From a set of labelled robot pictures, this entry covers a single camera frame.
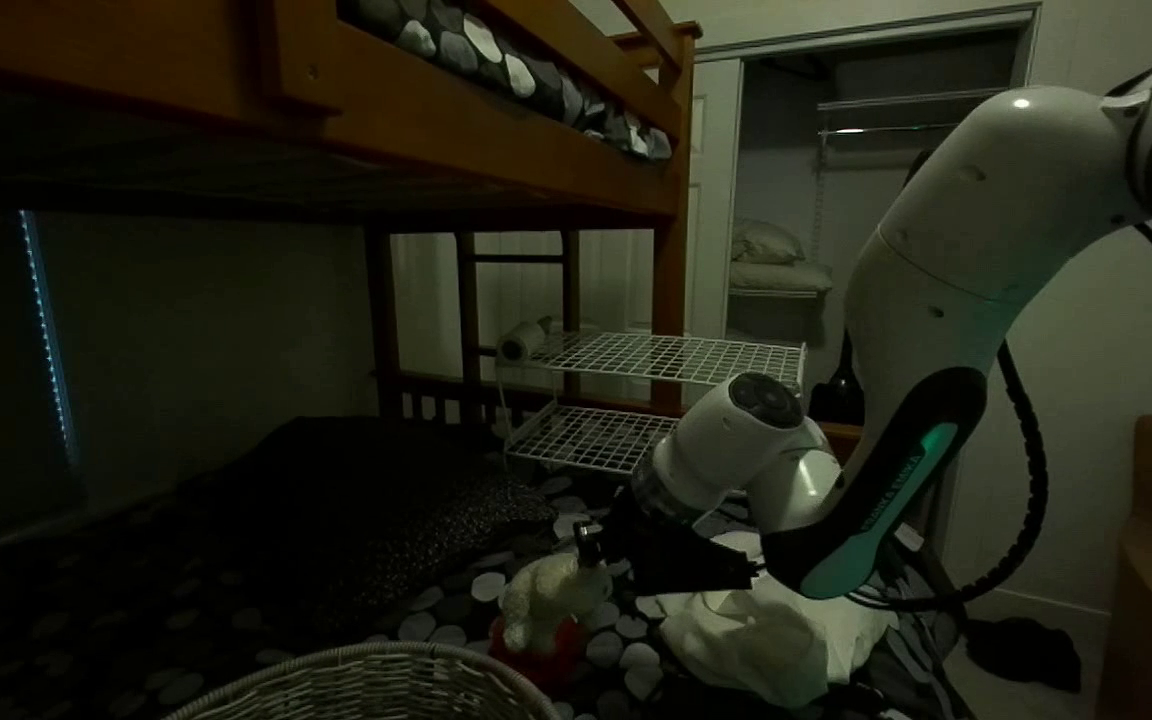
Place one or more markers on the white pillow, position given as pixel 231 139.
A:
pixel 764 241

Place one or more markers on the small pale rolled item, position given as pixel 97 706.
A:
pixel 524 340

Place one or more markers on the white closet shelf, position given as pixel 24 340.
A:
pixel 883 105

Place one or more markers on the black hand brush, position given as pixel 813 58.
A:
pixel 834 396

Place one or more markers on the folded pale bedding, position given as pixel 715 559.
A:
pixel 779 279

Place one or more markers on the pebble print duvet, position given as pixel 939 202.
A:
pixel 468 606

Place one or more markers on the dark cloth on floor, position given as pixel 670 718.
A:
pixel 1021 654

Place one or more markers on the pebble print mattress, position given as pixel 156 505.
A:
pixel 468 46

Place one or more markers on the crumpled white cloth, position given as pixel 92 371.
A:
pixel 748 641

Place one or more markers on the blue LED light strip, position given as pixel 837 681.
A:
pixel 51 345

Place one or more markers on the dark speckled blanket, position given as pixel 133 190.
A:
pixel 269 535

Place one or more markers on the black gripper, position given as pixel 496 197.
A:
pixel 676 546

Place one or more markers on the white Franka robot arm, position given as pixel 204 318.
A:
pixel 978 241

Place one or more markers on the woven wicker basket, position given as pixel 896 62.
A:
pixel 362 685

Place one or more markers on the wooden bunk bed frame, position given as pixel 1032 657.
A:
pixel 468 122

